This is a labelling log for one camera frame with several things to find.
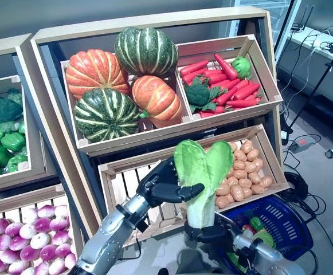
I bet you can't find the wooden display shelf frame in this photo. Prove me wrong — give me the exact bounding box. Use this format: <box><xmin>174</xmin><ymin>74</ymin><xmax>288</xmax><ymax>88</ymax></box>
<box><xmin>30</xmin><ymin>6</ymin><xmax>284</xmax><ymax>238</ymax></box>
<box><xmin>0</xmin><ymin>33</ymin><xmax>58</xmax><ymax>195</ymax></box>

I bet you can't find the round orange ribbed pumpkin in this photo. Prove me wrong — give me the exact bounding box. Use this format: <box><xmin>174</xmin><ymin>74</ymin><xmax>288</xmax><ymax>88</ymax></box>
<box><xmin>65</xmin><ymin>49</ymin><xmax>131</xmax><ymax>100</ymax></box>

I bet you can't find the black coiled cable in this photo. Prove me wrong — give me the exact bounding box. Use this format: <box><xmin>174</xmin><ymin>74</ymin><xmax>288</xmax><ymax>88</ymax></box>
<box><xmin>279</xmin><ymin>171</ymin><xmax>310</xmax><ymax>203</ymax></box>

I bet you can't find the green striped pumpkin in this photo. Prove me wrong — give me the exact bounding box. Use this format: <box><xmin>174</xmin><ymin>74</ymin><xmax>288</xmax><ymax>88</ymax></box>
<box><xmin>73</xmin><ymin>88</ymin><xmax>140</xmax><ymax>143</ymax></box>
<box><xmin>114</xmin><ymin>26</ymin><xmax>179</xmax><ymax>78</ymax></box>

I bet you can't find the dark green broccoli head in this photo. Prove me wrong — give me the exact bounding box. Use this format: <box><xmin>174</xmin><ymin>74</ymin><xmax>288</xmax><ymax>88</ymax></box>
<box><xmin>7</xmin><ymin>88</ymin><xmax>23</xmax><ymax>105</ymax></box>
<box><xmin>0</xmin><ymin>99</ymin><xmax>23</xmax><ymax>123</ymax></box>

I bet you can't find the dark green leafy broccoli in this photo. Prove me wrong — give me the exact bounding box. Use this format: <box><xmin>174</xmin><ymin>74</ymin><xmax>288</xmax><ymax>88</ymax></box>
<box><xmin>184</xmin><ymin>77</ymin><xmax>227</xmax><ymax>113</ymax></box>

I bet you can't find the white counter table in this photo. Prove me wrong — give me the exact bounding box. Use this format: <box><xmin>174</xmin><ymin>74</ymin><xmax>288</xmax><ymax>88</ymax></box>
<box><xmin>277</xmin><ymin>27</ymin><xmax>333</xmax><ymax>101</ymax></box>

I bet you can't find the black five-finger right hand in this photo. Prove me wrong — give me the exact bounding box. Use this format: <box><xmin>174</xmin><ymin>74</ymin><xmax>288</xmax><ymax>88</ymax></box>
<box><xmin>184</xmin><ymin>219</ymin><xmax>241</xmax><ymax>248</ymax></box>

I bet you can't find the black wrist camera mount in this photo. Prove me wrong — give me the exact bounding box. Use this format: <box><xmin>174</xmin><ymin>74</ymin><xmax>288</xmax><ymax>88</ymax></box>
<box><xmin>116</xmin><ymin>200</ymin><xmax>150</xmax><ymax>233</ymax></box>
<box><xmin>237</xmin><ymin>239</ymin><xmax>263</xmax><ymax>264</ymax></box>

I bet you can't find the black tripod stand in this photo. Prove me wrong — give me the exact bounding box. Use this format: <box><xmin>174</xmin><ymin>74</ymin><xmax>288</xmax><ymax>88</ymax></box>
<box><xmin>274</xmin><ymin>0</ymin><xmax>333</xmax><ymax>135</ymax></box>

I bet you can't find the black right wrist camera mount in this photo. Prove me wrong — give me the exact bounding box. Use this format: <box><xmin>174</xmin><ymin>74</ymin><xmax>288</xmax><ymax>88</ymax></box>
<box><xmin>237</xmin><ymin>239</ymin><xmax>263</xmax><ymax>264</ymax></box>

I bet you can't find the blue plastic shopping basket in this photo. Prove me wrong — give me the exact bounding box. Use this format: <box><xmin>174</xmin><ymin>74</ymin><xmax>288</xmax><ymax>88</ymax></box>
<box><xmin>214</xmin><ymin>194</ymin><xmax>315</xmax><ymax>273</ymax></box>

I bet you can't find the grey power strip red switch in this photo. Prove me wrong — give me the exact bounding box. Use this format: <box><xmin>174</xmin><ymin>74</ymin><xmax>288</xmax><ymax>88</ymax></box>
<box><xmin>288</xmin><ymin>136</ymin><xmax>318</xmax><ymax>154</ymax></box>

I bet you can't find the glass door display fridge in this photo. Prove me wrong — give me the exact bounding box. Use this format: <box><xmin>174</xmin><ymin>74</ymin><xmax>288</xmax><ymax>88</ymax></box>
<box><xmin>232</xmin><ymin>0</ymin><xmax>301</xmax><ymax>55</ymax></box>

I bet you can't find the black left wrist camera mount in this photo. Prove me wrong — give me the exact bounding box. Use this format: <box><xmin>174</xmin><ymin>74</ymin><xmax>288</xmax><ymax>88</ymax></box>
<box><xmin>116</xmin><ymin>200</ymin><xmax>150</xmax><ymax>233</ymax></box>

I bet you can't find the light wooden slat crate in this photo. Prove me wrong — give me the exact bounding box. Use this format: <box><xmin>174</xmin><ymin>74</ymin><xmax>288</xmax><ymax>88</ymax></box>
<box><xmin>175</xmin><ymin>34</ymin><xmax>284</xmax><ymax>123</ymax></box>
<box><xmin>194</xmin><ymin>123</ymin><xmax>291</xmax><ymax>213</ymax></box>
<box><xmin>60</xmin><ymin>53</ymin><xmax>193</xmax><ymax>157</ymax></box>
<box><xmin>97</xmin><ymin>134</ymin><xmax>216</xmax><ymax>247</ymax></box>
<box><xmin>0</xmin><ymin>184</ymin><xmax>84</xmax><ymax>275</ymax></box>
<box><xmin>0</xmin><ymin>74</ymin><xmax>48</xmax><ymax>187</ymax></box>

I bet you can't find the black router with antennas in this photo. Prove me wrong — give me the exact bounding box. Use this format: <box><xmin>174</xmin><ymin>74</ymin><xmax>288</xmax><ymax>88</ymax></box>
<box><xmin>291</xmin><ymin>5</ymin><xmax>313</xmax><ymax>32</ymax></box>

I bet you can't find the oblong orange pumpkin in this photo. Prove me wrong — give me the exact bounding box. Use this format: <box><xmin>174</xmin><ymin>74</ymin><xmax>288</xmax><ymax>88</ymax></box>
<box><xmin>131</xmin><ymin>75</ymin><xmax>183</xmax><ymax>129</ymax></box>

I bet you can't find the black five-finger left hand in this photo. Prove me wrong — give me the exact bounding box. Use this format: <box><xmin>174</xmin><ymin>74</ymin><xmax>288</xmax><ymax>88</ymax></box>
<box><xmin>136</xmin><ymin>159</ymin><xmax>206</xmax><ymax>209</ymax></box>

